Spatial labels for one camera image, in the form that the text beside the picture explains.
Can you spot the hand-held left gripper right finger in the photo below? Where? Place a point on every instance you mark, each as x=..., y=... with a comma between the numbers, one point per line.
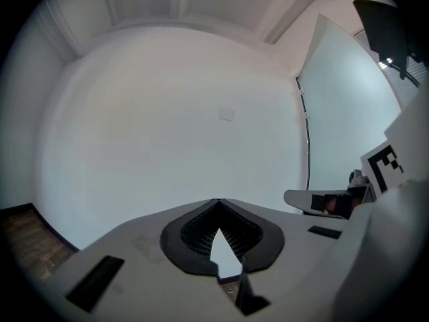
x=301, y=247

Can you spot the frosted glass door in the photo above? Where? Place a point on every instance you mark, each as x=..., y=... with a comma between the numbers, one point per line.
x=345, y=112

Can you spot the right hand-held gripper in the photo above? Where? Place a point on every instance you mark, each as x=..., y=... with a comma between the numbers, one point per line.
x=378, y=169

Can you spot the white wall switch plate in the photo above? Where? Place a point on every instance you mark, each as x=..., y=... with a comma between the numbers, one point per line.
x=226, y=114

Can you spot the glass partition with blinds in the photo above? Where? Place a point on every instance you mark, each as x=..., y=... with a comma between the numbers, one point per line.
x=407, y=94

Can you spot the black baseboard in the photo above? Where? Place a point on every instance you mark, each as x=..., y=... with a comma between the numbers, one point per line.
x=50, y=228

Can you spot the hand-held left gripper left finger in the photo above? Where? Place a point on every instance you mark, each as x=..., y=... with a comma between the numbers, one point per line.
x=134, y=247

